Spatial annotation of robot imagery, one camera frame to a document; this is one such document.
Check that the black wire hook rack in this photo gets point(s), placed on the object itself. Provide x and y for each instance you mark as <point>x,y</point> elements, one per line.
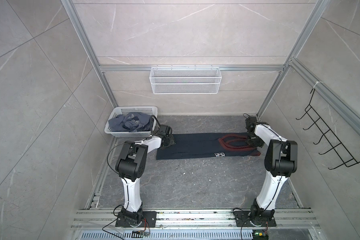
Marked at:
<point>328,134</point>

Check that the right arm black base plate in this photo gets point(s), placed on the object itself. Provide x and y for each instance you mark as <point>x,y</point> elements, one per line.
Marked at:
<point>247,219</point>

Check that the aluminium frame profiles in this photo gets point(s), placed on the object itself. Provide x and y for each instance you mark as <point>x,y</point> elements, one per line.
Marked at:
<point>292,62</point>

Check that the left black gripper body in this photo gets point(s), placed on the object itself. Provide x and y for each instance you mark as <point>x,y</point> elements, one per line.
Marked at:
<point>170,140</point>

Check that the grey blue tank top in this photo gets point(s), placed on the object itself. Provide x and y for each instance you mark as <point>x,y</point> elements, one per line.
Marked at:
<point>132,122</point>

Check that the small circuit board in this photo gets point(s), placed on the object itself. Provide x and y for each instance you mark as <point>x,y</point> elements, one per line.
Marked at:
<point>140,234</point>

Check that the white wire mesh wall basket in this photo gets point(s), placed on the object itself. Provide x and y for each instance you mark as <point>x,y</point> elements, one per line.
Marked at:
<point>185,80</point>

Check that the aluminium mounting rail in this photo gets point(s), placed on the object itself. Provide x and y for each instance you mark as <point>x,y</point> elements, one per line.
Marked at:
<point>196,219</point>

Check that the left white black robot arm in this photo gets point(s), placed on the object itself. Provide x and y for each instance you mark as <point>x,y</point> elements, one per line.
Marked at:
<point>131,165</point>

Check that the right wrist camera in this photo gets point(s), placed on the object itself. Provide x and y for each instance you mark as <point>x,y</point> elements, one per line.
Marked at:
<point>251,123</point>

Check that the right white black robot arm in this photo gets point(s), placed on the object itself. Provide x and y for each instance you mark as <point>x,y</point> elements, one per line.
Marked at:
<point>280,163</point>

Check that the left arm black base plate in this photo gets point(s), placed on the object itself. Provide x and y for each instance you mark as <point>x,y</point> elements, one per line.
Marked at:
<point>137,220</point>

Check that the white plastic laundry basket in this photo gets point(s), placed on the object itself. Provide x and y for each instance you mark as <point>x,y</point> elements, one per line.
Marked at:
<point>149,110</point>

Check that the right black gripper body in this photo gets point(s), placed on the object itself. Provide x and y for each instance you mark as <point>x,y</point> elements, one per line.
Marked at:
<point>254,141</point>

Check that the navy tank top red trim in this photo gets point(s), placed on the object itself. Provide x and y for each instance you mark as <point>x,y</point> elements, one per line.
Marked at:
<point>208,145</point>

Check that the white slotted cable duct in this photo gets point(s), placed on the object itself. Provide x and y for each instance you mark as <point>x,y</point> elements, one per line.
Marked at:
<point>169,235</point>

